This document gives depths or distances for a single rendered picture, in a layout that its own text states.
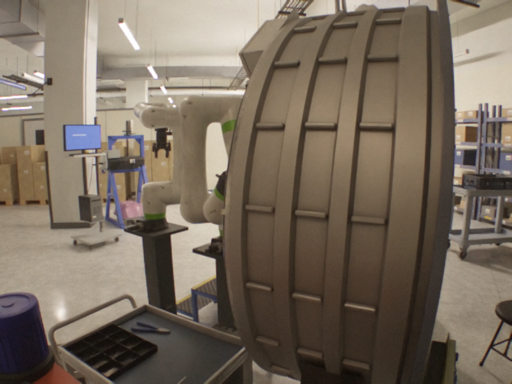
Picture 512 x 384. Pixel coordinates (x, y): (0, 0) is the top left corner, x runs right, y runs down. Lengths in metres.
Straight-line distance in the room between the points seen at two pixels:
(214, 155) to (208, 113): 7.46
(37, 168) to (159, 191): 6.92
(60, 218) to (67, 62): 2.56
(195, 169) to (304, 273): 0.78
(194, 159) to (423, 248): 0.97
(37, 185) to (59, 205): 2.67
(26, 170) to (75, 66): 3.56
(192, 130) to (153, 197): 0.57
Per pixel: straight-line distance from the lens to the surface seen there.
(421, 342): 0.69
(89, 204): 4.78
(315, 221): 0.68
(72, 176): 5.87
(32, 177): 8.66
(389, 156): 0.66
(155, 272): 1.91
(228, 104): 1.38
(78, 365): 1.26
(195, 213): 1.38
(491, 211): 6.69
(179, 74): 11.15
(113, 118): 9.06
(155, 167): 7.77
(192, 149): 1.36
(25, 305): 0.70
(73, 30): 6.12
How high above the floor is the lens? 1.39
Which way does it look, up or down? 9 degrees down
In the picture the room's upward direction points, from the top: straight up
